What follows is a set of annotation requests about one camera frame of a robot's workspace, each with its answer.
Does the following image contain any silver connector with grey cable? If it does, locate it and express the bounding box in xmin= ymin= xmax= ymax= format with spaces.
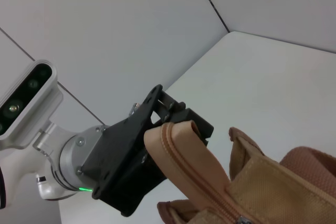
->
xmin=130 ymin=103 xmax=142 ymax=118

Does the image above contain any khaki canvas food bag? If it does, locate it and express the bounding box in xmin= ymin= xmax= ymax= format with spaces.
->
xmin=143 ymin=120 xmax=336 ymax=224

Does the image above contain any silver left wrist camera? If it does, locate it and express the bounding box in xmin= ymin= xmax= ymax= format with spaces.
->
xmin=0 ymin=60 xmax=64 ymax=148

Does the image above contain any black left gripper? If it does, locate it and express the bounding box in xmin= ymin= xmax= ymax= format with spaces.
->
xmin=80 ymin=84 xmax=215 ymax=217

